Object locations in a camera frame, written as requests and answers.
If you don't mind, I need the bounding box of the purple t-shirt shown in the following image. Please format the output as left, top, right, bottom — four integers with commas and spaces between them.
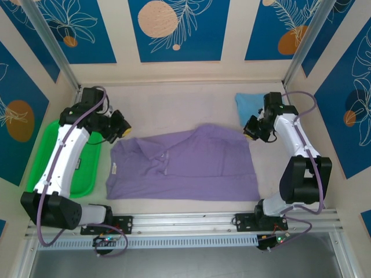
106, 123, 261, 202

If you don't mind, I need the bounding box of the light blue folded t-shirt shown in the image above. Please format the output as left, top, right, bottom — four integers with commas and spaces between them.
234, 92, 266, 128

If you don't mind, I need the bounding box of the green plastic tray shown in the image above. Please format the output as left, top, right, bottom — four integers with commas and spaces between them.
26, 120, 103, 199

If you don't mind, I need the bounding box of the aluminium frame post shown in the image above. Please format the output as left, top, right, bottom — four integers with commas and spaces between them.
21, 0, 82, 92
282, 0, 332, 88

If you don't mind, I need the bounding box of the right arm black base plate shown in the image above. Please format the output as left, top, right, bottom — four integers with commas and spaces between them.
234, 213, 289, 232

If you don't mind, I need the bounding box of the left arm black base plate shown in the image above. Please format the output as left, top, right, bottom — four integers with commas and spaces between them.
80, 214, 134, 235

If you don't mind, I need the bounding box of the aluminium mounting rail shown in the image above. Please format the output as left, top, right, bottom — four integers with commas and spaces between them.
24, 210, 340, 237

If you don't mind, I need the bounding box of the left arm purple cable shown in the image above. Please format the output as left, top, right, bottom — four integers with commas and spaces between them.
37, 85, 129, 257

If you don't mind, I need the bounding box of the grey slotted cable duct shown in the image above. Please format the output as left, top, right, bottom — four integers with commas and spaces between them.
37, 234, 259, 250

